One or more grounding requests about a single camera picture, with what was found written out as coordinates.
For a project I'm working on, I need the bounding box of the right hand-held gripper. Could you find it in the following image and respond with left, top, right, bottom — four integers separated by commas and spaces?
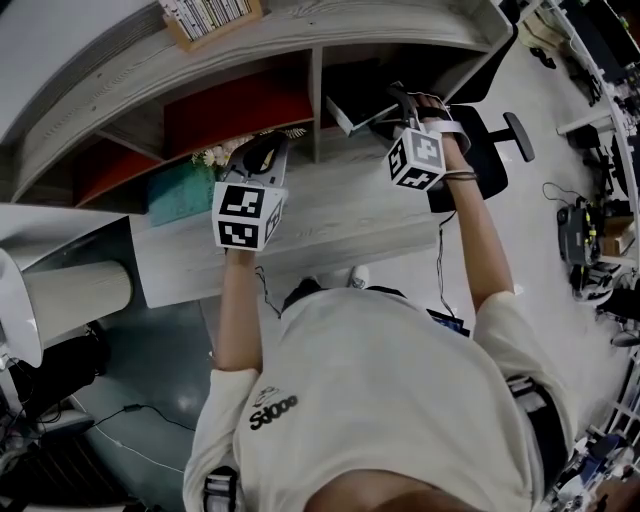
383, 82, 472, 194

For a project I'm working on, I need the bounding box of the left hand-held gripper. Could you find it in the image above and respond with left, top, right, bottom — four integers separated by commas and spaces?
211, 132, 291, 252

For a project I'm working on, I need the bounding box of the teal flowered pack of tissues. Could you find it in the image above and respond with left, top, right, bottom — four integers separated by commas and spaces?
147, 147, 224, 228

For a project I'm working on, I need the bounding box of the gray wooden shelf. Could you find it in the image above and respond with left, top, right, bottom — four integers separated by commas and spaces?
0, 0, 520, 311

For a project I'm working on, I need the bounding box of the person's left forearm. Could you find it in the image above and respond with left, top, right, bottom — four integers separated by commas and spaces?
211, 246, 267, 372

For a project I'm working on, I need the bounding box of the person's right forearm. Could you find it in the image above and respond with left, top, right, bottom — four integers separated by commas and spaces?
441, 143, 517, 312

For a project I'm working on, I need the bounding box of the gray flat box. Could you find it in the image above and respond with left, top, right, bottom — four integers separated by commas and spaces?
325, 93, 402, 138

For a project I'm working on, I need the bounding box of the person's black shoe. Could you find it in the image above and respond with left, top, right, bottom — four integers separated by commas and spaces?
281, 277, 324, 314

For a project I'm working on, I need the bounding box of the black office chair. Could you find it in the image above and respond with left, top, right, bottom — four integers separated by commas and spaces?
426, 104, 537, 215

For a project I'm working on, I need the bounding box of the person's white shoe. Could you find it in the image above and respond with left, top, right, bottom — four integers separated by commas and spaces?
346, 264, 372, 291

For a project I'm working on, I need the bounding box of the white cylindrical air purifier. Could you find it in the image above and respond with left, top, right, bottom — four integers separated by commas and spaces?
0, 246, 137, 370

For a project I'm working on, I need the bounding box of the wooden book box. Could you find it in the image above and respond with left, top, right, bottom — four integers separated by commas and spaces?
157, 0, 265, 53

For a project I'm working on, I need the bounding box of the white long desk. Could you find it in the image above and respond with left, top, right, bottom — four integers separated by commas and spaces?
543, 0, 640, 201

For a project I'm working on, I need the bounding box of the row of striped books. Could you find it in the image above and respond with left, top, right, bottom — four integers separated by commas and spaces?
159, 0, 252, 42

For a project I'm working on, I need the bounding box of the black and yellow machine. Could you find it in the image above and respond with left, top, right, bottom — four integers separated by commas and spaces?
556, 196, 610, 267

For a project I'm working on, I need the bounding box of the blue device on waist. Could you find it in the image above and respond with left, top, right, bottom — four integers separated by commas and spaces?
426, 308, 472, 338

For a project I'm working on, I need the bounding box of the person's cream t-shirt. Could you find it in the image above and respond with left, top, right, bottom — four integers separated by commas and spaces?
183, 286, 582, 512

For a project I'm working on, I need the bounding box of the brown cardboard box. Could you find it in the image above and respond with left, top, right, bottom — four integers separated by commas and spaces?
596, 214, 637, 259

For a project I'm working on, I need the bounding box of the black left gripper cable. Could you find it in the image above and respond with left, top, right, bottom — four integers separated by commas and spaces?
253, 264, 284, 320

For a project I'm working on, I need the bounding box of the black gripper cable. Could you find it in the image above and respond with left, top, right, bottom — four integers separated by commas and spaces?
436, 208, 460, 318
253, 264, 284, 320

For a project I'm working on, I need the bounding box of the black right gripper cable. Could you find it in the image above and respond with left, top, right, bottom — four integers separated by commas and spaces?
436, 208, 460, 318

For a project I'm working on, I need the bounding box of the black power adapter cable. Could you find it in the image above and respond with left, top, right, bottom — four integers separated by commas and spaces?
93, 402, 197, 433

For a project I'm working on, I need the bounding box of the white floor cable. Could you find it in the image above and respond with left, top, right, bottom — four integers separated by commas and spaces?
91, 424, 187, 475

